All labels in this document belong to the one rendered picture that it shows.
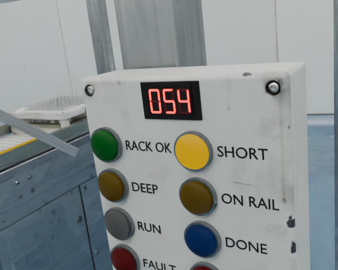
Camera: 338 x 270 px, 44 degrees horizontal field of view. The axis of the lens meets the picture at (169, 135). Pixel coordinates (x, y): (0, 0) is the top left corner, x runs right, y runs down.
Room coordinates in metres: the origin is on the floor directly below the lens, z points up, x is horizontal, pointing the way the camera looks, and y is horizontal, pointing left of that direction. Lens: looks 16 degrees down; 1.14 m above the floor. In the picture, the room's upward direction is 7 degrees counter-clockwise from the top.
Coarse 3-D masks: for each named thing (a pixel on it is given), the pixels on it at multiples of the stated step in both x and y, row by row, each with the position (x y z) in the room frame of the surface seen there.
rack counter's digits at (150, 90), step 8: (152, 88) 0.30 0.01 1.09; (160, 88) 0.30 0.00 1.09; (168, 88) 0.30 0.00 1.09; (176, 88) 0.29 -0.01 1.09; (184, 88) 0.29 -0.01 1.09; (152, 96) 0.30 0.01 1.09; (160, 96) 0.30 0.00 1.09; (168, 96) 0.30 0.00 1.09; (176, 96) 0.29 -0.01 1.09; (184, 96) 0.29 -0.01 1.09; (152, 104) 0.30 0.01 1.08; (160, 104) 0.30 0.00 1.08; (168, 104) 0.30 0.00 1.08; (176, 104) 0.29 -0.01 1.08; (184, 104) 0.29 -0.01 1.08; (152, 112) 0.30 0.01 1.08; (160, 112) 0.30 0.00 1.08; (168, 112) 0.30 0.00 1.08; (176, 112) 0.29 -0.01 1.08; (184, 112) 0.29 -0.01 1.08; (192, 112) 0.29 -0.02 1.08
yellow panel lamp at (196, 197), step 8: (184, 184) 0.29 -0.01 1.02; (192, 184) 0.29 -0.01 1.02; (200, 184) 0.28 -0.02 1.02; (184, 192) 0.29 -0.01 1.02; (192, 192) 0.28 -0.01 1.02; (200, 192) 0.28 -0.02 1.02; (208, 192) 0.28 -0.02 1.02; (184, 200) 0.29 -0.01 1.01; (192, 200) 0.29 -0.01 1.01; (200, 200) 0.28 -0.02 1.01; (208, 200) 0.28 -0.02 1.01; (192, 208) 0.29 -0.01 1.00; (200, 208) 0.28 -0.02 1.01; (208, 208) 0.28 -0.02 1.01
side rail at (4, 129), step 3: (24, 120) 1.38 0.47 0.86; (0, 126) 1.30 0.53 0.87; (3, 126) 1.31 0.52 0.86; (6, 126) 1.32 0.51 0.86; (9, 126) 1.33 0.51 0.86; (0, 129) 1.30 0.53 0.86; (3, 129) 1.31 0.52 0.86; (6, 129) 1.32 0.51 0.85; (9, 129) 1.33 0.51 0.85; (0, 132) 1.30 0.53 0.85; (3, 132) 1.31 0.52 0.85; (6, 132) 1.32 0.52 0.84; (9, 132) 1.33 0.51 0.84; (0, 135) 1.30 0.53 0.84; (3, 135) 1.31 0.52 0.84
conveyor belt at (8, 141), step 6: (84, 132) 1.25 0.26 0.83; (0, 138) 1.29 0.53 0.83; (6, 138) 1.28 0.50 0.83; (12, 138) 1.27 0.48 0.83; (18, 138) 1.26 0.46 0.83; (24, 138) 1.25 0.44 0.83; (30, 138) 1.24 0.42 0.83; (72, 138) 1.21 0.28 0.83; (0, 144) 1.21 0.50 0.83; (6, 144) 1.20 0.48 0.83; (12, 144) 1.19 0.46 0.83; (0, 150) 1.15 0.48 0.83; (42, 150) 1.11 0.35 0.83; (30, 156) 1.07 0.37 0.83; (12, 162) 1.02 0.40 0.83; (18, 162) 1.03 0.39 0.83; (0, 168) 0.99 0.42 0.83
